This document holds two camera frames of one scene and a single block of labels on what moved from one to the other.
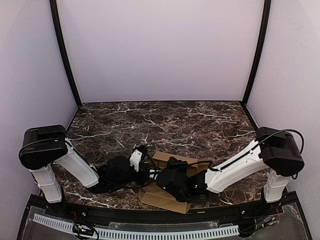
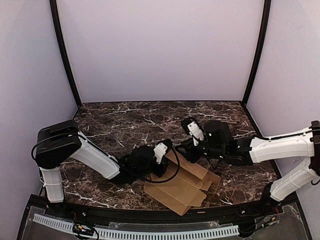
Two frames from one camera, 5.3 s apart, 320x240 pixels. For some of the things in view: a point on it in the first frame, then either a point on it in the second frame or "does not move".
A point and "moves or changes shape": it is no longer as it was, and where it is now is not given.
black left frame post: (54, 8) does not move
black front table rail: (80, 212) does not move
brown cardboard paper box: (152, 194) moves or changes shape
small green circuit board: (83, 229) does not move
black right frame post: (266, 14) does not move
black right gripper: (160, 179) to (195, 149)
